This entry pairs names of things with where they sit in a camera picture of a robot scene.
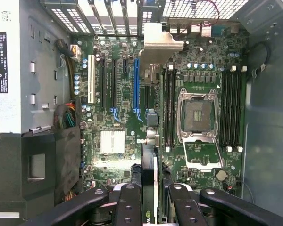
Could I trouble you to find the round coin battery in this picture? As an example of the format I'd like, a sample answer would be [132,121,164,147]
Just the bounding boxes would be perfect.
[216,169,228,181]

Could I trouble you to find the metal socket cover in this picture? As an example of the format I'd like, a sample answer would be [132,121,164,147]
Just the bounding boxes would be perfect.
[183,136,224,172]

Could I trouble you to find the silver chipset heatsink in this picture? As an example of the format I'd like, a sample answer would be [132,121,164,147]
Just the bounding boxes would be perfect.
[100,130,125,153]

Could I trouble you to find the metal CPU socket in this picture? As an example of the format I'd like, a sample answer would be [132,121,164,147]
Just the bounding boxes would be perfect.
[178,87,219,138]

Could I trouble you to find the RAM slot with white clips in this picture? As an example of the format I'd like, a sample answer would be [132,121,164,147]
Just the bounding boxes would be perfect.
[165,64,175,153]
[235,65,248,153]
[225,65,237,153]

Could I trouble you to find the long black expansion slot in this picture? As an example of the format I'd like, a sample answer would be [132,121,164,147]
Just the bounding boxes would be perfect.
[111,58,118,109]
[144,84,150,109]
[100,57,106,108]

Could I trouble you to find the green motherboard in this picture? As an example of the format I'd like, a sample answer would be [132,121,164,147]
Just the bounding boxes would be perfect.
[72,22,248,196]

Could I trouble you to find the black plastic air shroud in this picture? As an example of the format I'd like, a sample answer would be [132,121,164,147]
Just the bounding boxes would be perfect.
[0,128,83,219]

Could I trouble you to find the grey open PC case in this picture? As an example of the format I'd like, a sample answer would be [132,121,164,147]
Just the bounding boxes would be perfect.
[0,0,283,226]

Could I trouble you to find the blue expansion slot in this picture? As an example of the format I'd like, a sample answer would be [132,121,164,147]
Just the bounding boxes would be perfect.
[133,58,145,122]

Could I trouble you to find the white expansion slot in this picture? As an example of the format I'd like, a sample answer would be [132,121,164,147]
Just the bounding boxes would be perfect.
[87,54,96,104]

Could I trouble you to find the white power connector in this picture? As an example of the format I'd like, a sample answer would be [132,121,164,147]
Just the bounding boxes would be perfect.
[70,44,82,61]

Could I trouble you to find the grey power supply unit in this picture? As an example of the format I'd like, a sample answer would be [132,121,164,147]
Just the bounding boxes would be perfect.
[0,0,73,142]

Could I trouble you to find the coloured wire bundle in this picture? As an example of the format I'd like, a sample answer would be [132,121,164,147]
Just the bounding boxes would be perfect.
[53,98,83,206]

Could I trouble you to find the braided power cable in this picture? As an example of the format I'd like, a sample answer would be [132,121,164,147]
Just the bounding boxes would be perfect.
[56,39,75,95]

